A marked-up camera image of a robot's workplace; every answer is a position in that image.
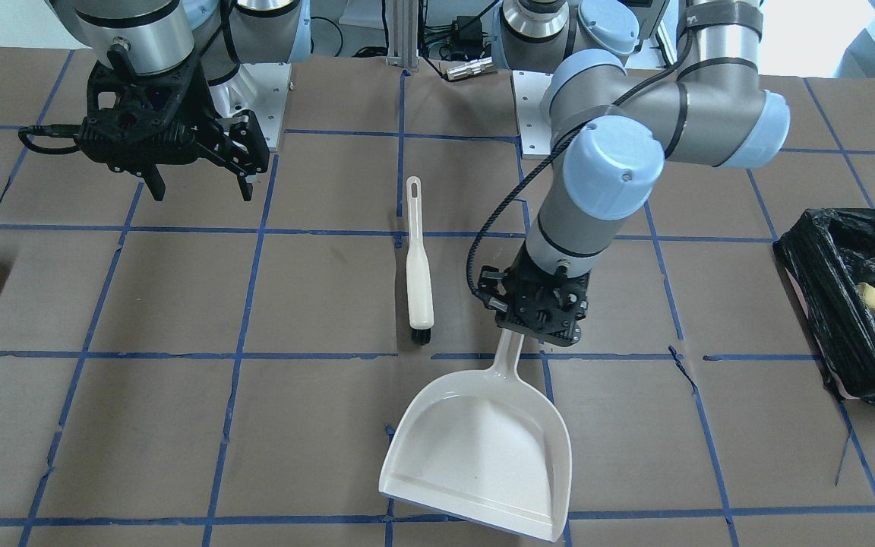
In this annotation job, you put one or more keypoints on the bin with black trash bag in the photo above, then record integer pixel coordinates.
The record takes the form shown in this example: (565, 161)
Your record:
(826, 253)

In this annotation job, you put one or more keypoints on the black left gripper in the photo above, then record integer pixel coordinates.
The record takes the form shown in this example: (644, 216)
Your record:
(517, 279)

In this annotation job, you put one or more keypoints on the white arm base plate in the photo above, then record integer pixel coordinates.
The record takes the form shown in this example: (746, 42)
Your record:
(529, 90)
(263, 89)

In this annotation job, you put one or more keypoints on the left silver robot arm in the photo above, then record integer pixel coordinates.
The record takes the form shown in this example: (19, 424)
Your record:
(611, 134)

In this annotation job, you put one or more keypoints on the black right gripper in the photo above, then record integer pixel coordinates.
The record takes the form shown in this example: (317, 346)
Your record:
(210, 131)

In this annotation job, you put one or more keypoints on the beige plastic dustpan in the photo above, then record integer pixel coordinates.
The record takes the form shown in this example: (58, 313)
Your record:
(486, 446)

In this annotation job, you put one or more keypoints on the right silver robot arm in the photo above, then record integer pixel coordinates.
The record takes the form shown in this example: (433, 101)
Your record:
(145, 38)

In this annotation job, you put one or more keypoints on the beige hand brush black bristles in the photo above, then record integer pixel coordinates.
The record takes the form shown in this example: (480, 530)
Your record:
(418, 278)

